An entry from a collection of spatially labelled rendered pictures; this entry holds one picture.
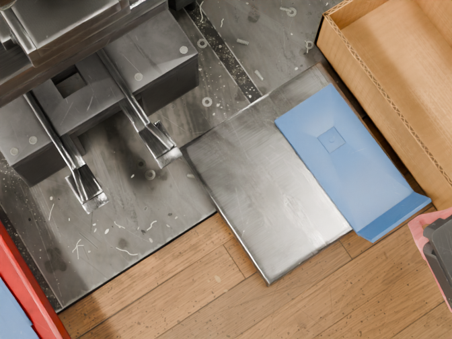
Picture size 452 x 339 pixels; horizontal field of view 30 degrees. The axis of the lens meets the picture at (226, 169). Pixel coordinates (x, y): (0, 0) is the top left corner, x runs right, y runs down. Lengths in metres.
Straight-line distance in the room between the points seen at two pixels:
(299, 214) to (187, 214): 0.11
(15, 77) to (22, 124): 0.16
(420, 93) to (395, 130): 0.07
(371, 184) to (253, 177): 0.11
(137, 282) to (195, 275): 0.06
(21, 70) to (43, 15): 0.05
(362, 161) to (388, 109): 0.06
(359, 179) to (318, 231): 0.06
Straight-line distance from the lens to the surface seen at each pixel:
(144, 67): 0.79
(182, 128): 0.86
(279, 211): 0.82
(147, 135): 0.77
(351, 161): 0.83
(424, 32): 0.91
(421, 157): 0.81
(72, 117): 0.78
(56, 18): 0.60
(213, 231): 0.83
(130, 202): 0.84
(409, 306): 0.84
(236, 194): 0.82
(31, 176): 0.83
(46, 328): 0.83
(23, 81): 0.64
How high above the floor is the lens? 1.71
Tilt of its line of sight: 75 degrees down
